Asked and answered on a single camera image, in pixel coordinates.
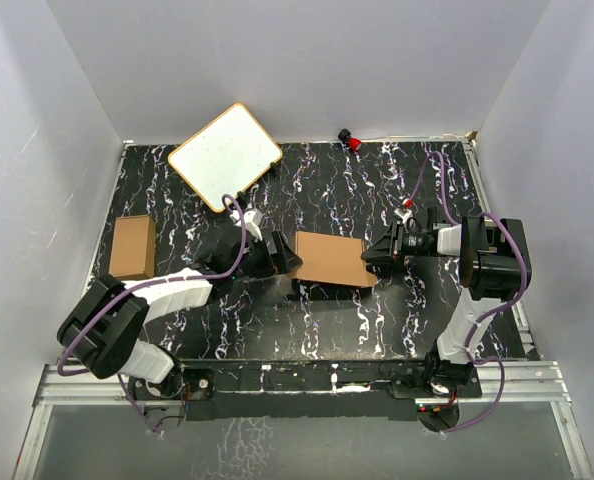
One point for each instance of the white board with wooden frame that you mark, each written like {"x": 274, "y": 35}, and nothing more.
{"x": 227, "y": 156}

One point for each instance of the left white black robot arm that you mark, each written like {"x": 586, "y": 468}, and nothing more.
{"x": 102, "y": 331}

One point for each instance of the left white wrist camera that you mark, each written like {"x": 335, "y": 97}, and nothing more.
{"x": 252, "y": 219}

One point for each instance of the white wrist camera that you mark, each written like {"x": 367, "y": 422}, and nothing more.
{"x": 252, "y": 219}
{"x": 405, "y": 212}

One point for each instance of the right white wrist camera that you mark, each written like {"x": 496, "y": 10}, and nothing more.
{"x": 405, "y": 212}

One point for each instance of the folded brown cardboard box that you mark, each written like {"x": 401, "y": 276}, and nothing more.
{"x": 133, "y": 248}

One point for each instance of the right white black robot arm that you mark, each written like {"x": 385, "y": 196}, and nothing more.
{"x": 494, "y": 271}

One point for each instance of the red and black knob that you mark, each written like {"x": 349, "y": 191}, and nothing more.
{"x": 349, "y": 141}

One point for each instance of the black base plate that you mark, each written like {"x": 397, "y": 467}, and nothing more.
{"x": 397, "y": 389}

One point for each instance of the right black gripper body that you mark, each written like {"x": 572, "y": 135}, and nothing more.
{"x": 414, "y": 245}

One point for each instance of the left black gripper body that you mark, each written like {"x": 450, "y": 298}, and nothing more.
{"x": 258, "y": 263}

